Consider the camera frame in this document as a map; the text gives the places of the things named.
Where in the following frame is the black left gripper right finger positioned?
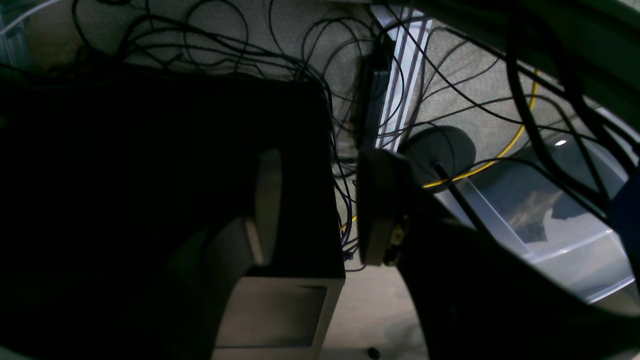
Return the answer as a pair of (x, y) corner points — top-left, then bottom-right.
(358, 148), (639, 360)

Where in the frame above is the aluminium frame profile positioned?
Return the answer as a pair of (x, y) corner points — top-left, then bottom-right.
(370, 4), (434, 152)

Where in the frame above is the yellow cable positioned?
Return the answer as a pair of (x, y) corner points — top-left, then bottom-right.
(340, 67), (542, 232)

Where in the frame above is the black round stand base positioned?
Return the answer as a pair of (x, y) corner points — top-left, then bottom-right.
(397, 125), (477, 194)

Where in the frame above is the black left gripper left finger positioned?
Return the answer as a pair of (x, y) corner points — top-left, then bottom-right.
(166, 148), (284, 360)

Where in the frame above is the clear plastic storage bin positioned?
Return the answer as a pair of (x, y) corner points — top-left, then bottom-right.
(455, 104), (636, 303)

